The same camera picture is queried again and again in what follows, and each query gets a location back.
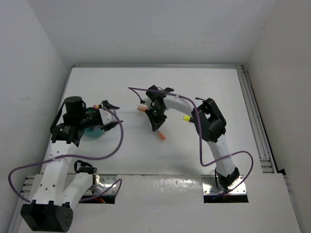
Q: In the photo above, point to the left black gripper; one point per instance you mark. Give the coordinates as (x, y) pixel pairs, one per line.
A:
(107, 127)

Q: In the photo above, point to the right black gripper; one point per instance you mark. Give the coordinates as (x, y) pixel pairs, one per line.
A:
(157, 122)

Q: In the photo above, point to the yellow black highlighter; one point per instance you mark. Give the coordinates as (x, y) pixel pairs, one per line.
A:
(188, 118)

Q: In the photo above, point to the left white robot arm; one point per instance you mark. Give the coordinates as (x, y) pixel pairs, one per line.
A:
(51, 207)

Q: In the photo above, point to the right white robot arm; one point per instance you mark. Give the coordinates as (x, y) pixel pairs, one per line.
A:
(208, 121)

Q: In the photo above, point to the orange correction tape case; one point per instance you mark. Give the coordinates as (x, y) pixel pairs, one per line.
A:
(142, 108)

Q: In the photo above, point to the teal round divided organizer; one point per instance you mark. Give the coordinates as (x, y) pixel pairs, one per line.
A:
(94, 132)

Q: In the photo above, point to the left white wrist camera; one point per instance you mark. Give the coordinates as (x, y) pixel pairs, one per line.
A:
(106, 117)

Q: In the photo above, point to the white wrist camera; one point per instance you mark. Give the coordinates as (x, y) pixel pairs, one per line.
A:
(147, 103)
(106, 117)

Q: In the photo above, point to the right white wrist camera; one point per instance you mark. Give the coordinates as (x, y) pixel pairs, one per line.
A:
(147, 103)

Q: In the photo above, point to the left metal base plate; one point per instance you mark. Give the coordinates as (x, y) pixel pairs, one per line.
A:
(103, 182)

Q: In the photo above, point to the metal base plate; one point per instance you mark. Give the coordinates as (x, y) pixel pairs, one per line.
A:
(103, 182)
(212, 188)

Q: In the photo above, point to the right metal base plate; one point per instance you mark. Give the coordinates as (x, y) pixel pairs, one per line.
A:
(212, 188)

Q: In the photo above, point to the aluminium frame rail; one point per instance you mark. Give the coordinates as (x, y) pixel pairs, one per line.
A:
(265, 154)

